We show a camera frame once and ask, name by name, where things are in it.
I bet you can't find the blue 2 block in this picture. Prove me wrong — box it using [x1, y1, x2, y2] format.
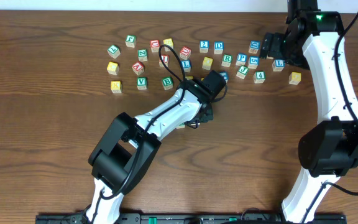
[200, 40, 209, 54]

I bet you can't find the yellow block left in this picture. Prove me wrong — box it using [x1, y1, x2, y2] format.
[107, 62, 119, 75]

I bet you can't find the red I block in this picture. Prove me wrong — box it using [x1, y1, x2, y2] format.
[159, 55, 169, 67]

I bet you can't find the blue P block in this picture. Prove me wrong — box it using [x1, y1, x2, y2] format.
[236, 53, 247, 66]

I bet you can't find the red U block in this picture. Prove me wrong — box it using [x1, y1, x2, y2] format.
[180, 46, 191, 60]

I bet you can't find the green B block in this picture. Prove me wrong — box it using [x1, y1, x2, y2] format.
[162, 77, 173, 90]

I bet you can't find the blue 5 block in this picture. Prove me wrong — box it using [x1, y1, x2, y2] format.
[248, 56, 259, 69]

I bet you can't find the yellow O block upper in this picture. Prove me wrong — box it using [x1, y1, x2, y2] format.
[202, 57, 213, 70]

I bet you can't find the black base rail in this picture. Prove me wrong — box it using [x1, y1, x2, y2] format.
[35, 212, 347, 224]

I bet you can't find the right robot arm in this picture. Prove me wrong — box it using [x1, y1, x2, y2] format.
[260, 0, 358, 223]

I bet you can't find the green 4 block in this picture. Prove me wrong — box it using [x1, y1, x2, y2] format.
[254, 71, 266, 84]

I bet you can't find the blue T block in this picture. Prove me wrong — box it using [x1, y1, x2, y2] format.
[219, 71, 229, 82]

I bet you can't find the green Z block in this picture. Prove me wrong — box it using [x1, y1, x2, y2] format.
[137, 49, 148, 62]

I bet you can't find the red A block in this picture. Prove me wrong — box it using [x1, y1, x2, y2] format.
[132, 61, 145, 76]

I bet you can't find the green J block right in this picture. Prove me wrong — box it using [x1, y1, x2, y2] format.
[236, 65, 249, 79]

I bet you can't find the green R block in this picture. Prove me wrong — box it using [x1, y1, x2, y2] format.
[221, 54, 232, 67]

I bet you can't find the blue l block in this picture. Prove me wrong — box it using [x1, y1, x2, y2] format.
[181, 60, 191, 73]
[272, 59, 285, 72]

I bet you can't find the blue L block right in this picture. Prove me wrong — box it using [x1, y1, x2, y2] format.
[272, 59, 285, 72]

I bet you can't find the green j block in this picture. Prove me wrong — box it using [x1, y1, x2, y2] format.
[236, 65, 249, 79]
[125, 35, 136, 48]

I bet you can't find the yellow S block upper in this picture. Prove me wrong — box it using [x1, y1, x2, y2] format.
[163, 38, 174, 52]

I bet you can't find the green V block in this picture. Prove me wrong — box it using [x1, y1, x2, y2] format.
[136, 77, 147, 90]

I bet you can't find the yellow K block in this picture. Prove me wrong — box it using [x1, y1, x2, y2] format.
[111, 80, 122, 93]

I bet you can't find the yellow G block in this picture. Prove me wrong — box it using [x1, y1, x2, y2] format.
[288, 72, 301, 85]

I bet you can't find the blue D block right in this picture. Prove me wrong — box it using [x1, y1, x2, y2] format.
[249, 40, 260, 54]

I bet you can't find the blue d block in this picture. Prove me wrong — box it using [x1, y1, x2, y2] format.
[214, 42, 224, 54]
[249, 40, 260, 54]

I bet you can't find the blue L block middle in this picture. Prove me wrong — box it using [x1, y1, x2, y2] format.
[181, 60, 191, 73]

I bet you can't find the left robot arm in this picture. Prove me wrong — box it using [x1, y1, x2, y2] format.
[83, 70, 226, 223]

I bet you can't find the green L block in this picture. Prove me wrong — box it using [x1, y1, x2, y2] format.
[107, 45, 121, 58]

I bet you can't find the red C block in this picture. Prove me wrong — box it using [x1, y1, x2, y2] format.
[150, 40, 160, 53]

